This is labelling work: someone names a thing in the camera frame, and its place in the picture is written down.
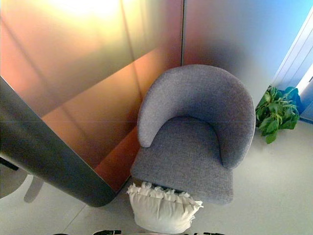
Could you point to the white fringed pillow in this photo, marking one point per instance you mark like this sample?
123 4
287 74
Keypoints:
162 210

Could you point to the grey fabric armchair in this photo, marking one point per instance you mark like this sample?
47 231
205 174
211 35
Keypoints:
193 137

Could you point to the dark rounded table top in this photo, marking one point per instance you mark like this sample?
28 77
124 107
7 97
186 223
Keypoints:
49 156

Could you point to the green leafy potted plant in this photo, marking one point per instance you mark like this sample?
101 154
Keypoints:
276 115

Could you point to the white window frame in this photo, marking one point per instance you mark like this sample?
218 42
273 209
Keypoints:
297 58

